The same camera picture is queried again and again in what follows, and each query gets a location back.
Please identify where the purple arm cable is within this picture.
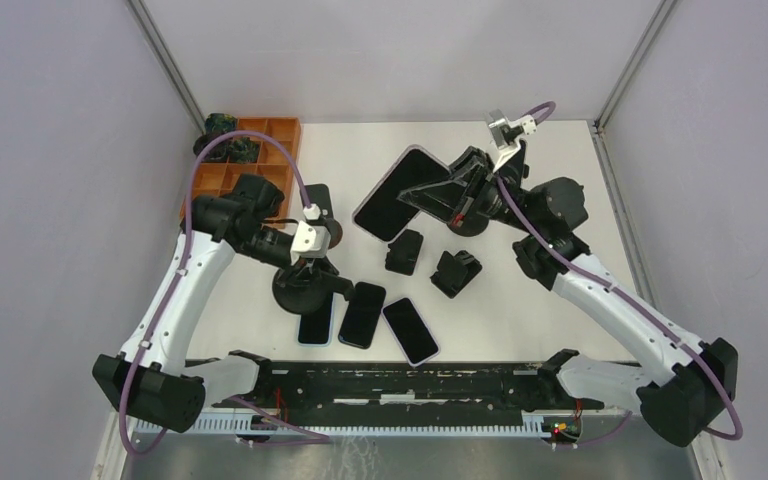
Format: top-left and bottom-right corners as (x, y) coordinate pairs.
(117, 130), (332, 457)
(495, 100), (744, 450)

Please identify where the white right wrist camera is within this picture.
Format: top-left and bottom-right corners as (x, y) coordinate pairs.
(485, 110), (537, 172)

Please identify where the light blue cased phone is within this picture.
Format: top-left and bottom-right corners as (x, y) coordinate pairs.
(297, 295), (334, 347)

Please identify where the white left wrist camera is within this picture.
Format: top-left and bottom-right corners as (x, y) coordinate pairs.
(290, 203), (331, 263)

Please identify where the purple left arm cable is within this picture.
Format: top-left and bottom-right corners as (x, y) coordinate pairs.
(117, 130), (332, 457)

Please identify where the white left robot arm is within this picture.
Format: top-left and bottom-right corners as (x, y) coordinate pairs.
(92, 174), (352, 433)

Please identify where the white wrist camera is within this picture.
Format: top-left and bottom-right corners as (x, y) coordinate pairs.
(290, 203), (331, 263)
(485, 110), (537, 172)

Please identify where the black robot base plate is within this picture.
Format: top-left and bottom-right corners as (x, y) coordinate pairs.
(210, 360), (605, 444)

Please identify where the black folding phone stand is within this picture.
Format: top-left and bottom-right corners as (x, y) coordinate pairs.
(385, 229), (424, 276)

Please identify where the black cased phone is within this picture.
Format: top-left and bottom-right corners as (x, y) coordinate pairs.
(338, 282), (386, 349)

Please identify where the clear cased phone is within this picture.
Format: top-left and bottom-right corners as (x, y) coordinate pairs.
(352, 145), (450, 242)

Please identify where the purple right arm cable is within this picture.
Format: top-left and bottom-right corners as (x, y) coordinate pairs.
(495, 100), (744, 450)

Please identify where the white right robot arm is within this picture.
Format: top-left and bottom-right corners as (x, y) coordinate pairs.
(396, 147), (744, 447)

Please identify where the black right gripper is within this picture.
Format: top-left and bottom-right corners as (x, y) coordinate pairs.
(399, 145), (541, 234)

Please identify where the lilac cased phone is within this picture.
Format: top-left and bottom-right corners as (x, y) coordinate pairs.
(382, 298), (440, 367)

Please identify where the wooden compartment tray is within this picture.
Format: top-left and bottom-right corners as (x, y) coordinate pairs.
(191, 113), (302, 230)

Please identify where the black round base phone stand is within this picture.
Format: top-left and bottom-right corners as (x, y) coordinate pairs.
(272, 183), (355, 315)

